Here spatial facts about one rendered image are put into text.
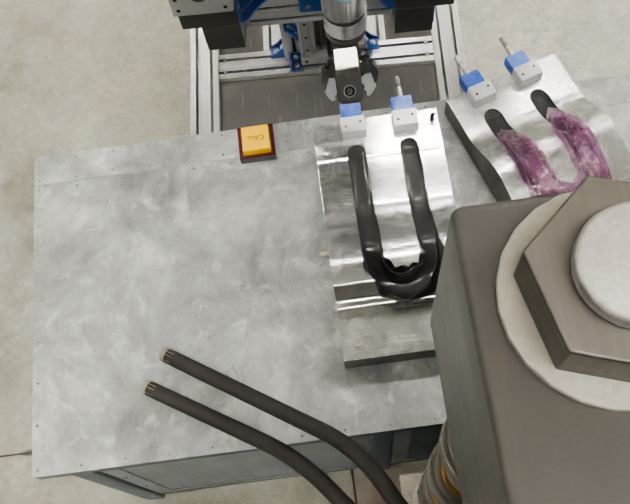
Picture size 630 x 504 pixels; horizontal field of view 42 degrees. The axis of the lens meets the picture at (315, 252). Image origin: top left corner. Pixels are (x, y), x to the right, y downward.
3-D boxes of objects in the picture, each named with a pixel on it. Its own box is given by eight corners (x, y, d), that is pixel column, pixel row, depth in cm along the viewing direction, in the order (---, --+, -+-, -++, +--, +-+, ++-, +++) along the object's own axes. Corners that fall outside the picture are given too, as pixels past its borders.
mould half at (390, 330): (315, 145, 181) (310, 113, 169) (433, 129, 180) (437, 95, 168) (345, 369, 163) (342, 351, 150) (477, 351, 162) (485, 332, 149)
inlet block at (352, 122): (335, 92, 178) (333, 78, 173) (358, 89, 178) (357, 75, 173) (343, 145, 173) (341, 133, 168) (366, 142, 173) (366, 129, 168)
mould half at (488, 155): (444, 113, 182) (448, 85, 171) (549, 67, 184) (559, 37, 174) (561, 311, 164) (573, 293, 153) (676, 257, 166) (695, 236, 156)
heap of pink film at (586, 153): (487, 136, 172) (491, 116, 165) (562, 102, 174) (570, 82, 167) (550, 240, 163) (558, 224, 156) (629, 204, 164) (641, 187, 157)
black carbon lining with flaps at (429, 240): (344, 151, 172) (342, 128, 163) (421, 140, 172) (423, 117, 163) (368, 310, 159) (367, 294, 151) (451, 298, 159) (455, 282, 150)
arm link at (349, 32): (369, 23, 137) (321, 30, 138) (370, 40, 142) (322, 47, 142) (363, -13, 140) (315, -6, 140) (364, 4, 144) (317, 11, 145)
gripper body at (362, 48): (364, 39, 156) (363, -3, 145) (371, 77, 153) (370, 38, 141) (324, 45, 156) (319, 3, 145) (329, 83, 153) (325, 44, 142)
